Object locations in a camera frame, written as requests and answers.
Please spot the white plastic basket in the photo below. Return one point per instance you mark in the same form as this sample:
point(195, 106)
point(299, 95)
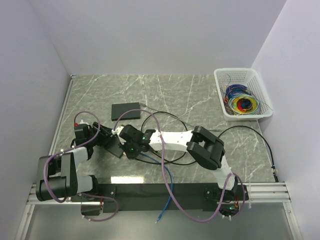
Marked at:
point(242, 94)

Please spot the black base beam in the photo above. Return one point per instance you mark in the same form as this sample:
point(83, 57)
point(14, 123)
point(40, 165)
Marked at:
point(154, 196)

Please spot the black network switch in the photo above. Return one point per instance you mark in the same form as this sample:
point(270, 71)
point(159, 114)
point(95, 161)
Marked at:
point(113, 146)
point(120, 108)

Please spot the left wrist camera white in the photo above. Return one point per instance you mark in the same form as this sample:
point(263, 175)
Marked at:
point(81, 122)

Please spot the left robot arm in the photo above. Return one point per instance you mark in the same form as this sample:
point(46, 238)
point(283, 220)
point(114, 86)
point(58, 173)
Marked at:
point(62, 169)

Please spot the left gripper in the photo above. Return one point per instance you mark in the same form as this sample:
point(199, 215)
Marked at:
point(104, 133)

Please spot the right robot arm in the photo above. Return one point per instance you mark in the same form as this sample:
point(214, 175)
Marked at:
point(203, 146)

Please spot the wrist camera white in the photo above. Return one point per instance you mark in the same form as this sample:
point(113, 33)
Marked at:
point(81, 122)
point(117, 131)

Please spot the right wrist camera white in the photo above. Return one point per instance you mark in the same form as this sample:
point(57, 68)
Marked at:
point(117, 131)

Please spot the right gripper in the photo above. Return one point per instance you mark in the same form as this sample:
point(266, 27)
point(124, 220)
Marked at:
point(130, 155)

